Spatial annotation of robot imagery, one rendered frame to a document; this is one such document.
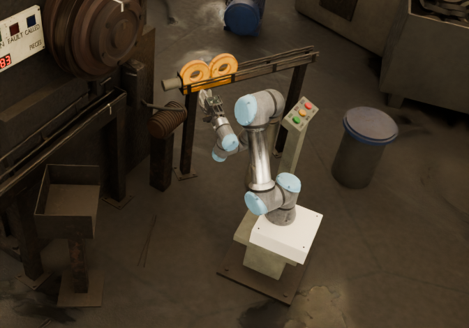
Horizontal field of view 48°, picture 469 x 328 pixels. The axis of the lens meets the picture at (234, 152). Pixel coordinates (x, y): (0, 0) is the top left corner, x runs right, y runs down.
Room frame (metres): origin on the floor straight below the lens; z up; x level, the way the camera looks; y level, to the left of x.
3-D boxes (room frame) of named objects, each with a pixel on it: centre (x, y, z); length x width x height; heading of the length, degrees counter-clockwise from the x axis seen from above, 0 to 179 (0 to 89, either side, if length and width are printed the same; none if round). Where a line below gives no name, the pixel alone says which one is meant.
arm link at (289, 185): (1.70, -0.26, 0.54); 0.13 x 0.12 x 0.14; 132
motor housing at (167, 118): (2.14, 0.38, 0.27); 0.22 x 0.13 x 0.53; 156
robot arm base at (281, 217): (1.70, -0.26, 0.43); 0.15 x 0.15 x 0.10
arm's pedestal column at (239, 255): (1.70, -0.26, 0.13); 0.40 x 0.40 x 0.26; 73
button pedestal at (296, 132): (2.22, -0.31, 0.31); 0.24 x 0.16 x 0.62; 156
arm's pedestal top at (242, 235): (1.70, -0.26, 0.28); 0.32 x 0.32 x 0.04; 73
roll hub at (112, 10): (1.85, 0.54, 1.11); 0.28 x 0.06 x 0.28; 156
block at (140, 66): (2.11, 0.55, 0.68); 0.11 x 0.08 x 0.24; 66
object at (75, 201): (1.33, 0.60, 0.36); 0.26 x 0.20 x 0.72; 11
